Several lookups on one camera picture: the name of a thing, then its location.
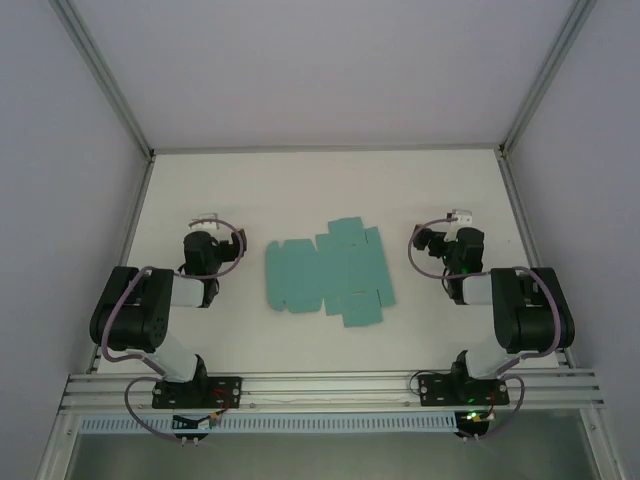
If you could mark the aluminium rail beam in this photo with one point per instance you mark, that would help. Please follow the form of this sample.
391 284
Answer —
325 387

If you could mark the aluminium frame post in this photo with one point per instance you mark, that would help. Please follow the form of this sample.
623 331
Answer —
550 75
100 75

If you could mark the long aluminium table edge rail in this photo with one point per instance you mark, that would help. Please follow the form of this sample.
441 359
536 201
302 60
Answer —
325 148

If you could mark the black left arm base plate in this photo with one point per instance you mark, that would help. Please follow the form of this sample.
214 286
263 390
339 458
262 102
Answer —
225 385

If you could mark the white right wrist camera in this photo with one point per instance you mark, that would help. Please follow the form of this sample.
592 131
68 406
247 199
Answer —
462 216

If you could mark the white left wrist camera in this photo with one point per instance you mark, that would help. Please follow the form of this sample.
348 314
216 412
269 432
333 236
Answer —
205 222

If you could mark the teal paper box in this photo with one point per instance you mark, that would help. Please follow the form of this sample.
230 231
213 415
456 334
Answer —
300 275

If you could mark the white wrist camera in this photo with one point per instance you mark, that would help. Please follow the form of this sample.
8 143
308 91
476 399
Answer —
462 216
205 222

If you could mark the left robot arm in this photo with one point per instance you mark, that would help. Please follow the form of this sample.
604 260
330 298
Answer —
150 310

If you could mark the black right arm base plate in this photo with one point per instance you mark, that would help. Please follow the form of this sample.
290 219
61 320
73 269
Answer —
435 390

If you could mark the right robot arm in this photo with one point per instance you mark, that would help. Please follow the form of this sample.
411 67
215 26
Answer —
525 320

